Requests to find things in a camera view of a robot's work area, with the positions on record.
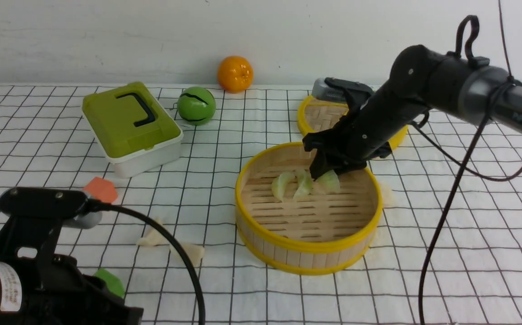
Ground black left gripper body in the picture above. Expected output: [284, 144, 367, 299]
[0, 187, 89, 289]

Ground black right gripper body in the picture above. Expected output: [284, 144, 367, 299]
[302, 93, 428, 165]

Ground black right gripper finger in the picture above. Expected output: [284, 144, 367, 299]
[309, 151, 333, 181]
[332, 160, 368, 176]

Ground pale green dumpling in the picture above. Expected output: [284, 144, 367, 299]
[313, 170, 341, 194]
[292, 169, 313, 201]
[271, 172, 296, 202]

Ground white dumpling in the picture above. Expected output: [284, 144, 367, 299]
[379, 182, 395, 208]
[136, 226, 168, 247]
[180, 242, 205, 268]

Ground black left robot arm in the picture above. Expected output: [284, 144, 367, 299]
[0, 187, 206, 325]

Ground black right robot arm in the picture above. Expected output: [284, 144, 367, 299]
[302, 45, 522, 179]

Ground bamboo steamer lid yellow rim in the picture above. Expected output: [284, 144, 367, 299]
[297, 95, 408, 152]

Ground bamboo steamer tray yellow rim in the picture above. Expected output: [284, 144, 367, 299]
[235, 142, 384, 275]

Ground orange foam cube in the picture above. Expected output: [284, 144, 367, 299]
[83, 177, 119, 204]

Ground green foam cube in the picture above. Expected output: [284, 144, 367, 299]
[93, 268, 125, 298]

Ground orange toy fruit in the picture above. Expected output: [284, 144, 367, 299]
[216, 56, 254, 94]

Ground green toy ball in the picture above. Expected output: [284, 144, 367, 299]
[177, 87, 216, 126]

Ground white black grid tablecloth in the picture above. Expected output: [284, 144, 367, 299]
[0, 85, 522, 325]

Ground green lidded white box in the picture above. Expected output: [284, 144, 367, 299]
[82, 82, 183, 179]

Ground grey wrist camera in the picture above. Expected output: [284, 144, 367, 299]
[311, 77, 374, 107]

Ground black left cable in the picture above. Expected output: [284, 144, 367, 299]
[87, 201, 206, 325]

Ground black cable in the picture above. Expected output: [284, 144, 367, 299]
[87, 201, 206, 325]
[407, 0, 522, 325]

